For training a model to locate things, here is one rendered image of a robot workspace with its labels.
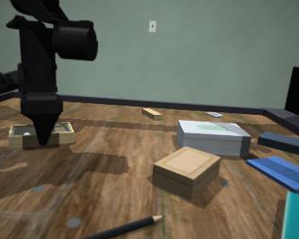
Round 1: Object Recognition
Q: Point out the light tan rectangular block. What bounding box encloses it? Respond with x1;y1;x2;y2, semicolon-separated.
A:
142;108;162;120

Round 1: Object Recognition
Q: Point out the small tan wooden box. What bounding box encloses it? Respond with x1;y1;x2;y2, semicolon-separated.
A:
152;147;221;201

